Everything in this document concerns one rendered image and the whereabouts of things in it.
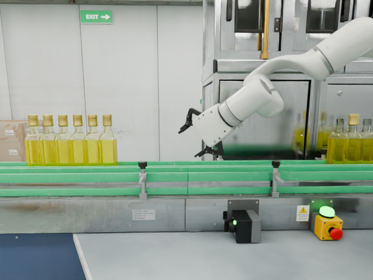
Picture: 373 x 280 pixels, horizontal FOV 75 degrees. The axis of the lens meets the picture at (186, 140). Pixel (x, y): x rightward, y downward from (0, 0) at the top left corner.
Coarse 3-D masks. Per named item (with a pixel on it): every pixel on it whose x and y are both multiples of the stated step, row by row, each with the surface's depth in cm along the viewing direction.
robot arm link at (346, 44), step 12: (348, 24) 58; (360, 24) 56; (372, 24) 55; (336, 36) 59; (348, 36) 57; (360, 36) 56; (372, 36) 55; (324, 48) 60; (336, 48) 58; (348, 48) 57; (360, 48) 57; (372, 48) 65; (336, 60) 59; (348, 60) 59
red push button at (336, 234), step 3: (336, 228) 78; (333, 231) 78; (336, 231) 78; (339, 231) 78; (330, 234) 79; (333, 234) 78; (336, 234) 78; (339, 234) 78; (342, 234) 78; (333, 237) 78; (336, 237) 78; (339, 237) 78
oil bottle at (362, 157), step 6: (360, 132) 99; (366, 132) 98; (372, 132) 98; (366, 138) 97; (372, 138) 97; (366, 144) 97; (372, 144) 97; (366, 150) 98; (372, 150) 98; (360, 156) 99; (366, 156) 98; (372, 156) 98; (360, 162) 99; (366, 162) 98; (372, 162) 99
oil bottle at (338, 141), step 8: (336, 136) 96; (344, 136) 96; (328, 144) 101; (336, 144) 97; (344, 144) 97; (328, 152) 101; (336, 152) 97; (344, 152) 97; (328, 160) 101; (336, 160) 98; (344, 160) 98
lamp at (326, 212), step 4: (320, 208) 84; (324, 208) 83; (328, 208) 83; (320, 212) 84; (324, 212) 82; (328, 212) 82; (332, 212) 82; (324, 216) 82; (328, 216) 82; (332, 216) 82
